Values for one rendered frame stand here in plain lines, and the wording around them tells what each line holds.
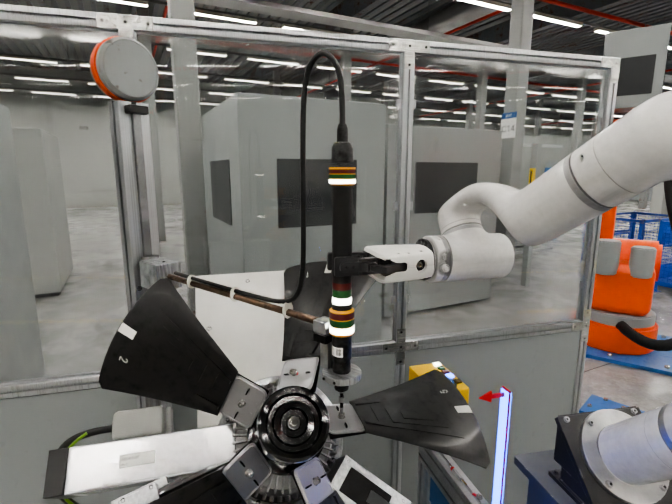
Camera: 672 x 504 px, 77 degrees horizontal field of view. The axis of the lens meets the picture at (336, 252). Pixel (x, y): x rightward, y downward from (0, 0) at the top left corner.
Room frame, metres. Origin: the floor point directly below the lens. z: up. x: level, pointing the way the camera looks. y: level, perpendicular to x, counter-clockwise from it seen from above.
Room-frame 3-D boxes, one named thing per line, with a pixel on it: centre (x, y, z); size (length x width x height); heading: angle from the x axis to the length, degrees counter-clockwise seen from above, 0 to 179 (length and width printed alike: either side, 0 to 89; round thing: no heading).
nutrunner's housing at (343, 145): (0.70, -0.01, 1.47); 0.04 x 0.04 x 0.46
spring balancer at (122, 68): (1.16, 0.54, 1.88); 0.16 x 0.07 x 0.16; 140
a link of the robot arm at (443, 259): (0.74, -0.17, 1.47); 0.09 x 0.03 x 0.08; 15
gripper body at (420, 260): (0.73, -0.11, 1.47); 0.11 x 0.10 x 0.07; 105
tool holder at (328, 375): (0.70, 0.00, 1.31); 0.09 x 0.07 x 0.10; 50
